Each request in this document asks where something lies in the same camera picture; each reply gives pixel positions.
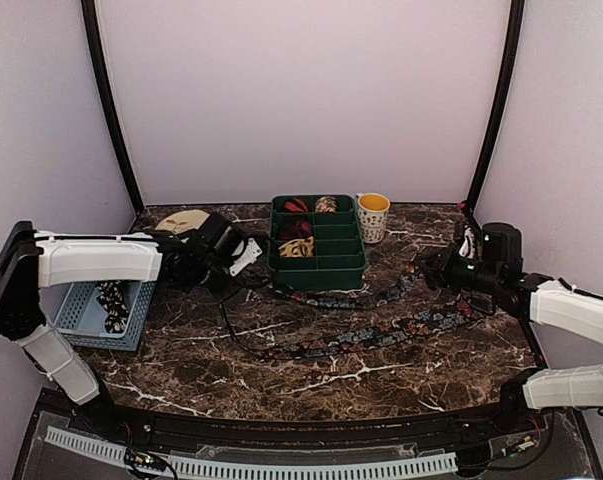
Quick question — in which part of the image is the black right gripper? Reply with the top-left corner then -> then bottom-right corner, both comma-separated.
415,242 -> 502,296

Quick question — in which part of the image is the dark floral necktie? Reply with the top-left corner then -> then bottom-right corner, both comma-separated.
219,264 -> 482,362

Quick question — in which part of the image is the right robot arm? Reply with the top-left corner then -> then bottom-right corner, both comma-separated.
416,222 -> 603,434

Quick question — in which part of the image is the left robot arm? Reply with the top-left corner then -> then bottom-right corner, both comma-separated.
0,212 -> 263,436

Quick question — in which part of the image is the round bird-pattern plate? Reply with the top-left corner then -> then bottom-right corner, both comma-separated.
155,209 -> 210,235

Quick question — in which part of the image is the maroon navy striped rolled tie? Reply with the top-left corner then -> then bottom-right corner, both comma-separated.
277,219 -> 313,241

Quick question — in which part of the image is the yellow patterned rolled tie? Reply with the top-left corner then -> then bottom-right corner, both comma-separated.
278,237 -> 315,258

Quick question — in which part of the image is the black white patterned tie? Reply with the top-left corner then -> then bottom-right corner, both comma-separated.
96,280 -> 130,334

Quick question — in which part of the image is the white mug yellow inside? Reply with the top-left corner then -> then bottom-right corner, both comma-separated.
355,193 -> 391,244

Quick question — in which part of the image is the red navy striped rolled tie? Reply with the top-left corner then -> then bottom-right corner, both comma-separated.
281,197 -> 309,214

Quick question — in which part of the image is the green compartment organizer tray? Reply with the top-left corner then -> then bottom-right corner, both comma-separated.
267,194 -> 367,291

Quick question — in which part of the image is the light blue plastic basket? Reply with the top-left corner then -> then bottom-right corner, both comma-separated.
53,282 -> 155,352

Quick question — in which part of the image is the floral cream rolled tie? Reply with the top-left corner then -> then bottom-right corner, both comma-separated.
315,196 -> 339,213

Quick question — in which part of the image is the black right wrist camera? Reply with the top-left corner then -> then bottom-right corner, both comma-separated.
482,222 -> 523,273

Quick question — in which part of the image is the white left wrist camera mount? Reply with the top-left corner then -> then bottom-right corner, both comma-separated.
229,237 -> 263,277

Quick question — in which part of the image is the black front rail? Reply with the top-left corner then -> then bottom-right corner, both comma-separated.
115,404 -> 507,453

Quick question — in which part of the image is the white slotted cable duct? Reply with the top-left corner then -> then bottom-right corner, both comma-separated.
44,427 -> 459,480

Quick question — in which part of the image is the right black frame post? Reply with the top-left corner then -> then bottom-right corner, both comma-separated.
461,0 -> 525,216

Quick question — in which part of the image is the black frame post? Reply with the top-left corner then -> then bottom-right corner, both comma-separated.
461,0 -> 525,216
80,0 -> 145,215

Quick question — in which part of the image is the left black frame post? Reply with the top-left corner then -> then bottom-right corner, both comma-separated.
80,0 -> 145,215

